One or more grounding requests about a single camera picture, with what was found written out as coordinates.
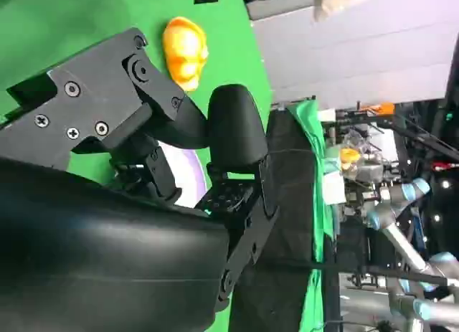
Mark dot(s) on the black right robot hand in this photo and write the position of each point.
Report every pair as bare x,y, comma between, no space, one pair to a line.
89,256

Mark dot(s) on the green table cloth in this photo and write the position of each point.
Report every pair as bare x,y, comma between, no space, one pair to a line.
89,9

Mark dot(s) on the small orange toy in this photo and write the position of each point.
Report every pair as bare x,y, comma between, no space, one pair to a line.
349,158

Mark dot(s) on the pale beige blurred object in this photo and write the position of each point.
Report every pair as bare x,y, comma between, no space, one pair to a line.
333,2

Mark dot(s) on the orange and white bread roll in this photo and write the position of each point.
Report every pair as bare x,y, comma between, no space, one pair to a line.
184,52

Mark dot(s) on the cluttered workshop desk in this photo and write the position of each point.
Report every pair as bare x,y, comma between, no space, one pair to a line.
365,174

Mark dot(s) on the hanging green fabric sheet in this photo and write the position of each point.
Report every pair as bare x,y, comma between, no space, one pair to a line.
319,210

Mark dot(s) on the black fabric backdrop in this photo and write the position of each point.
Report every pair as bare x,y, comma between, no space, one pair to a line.
287,203

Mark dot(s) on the lilac plate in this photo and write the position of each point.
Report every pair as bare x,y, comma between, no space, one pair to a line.
190,178

